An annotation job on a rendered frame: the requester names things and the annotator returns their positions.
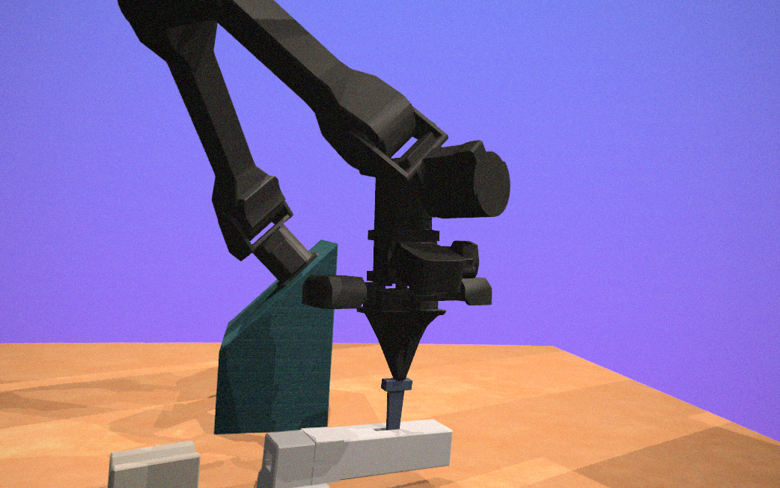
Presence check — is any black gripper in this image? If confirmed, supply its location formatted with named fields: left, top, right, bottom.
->
left=302, top=219, right=492, bottom=381

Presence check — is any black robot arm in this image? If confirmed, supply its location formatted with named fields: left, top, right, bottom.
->
left=118, top=0, right=511, bottom=295

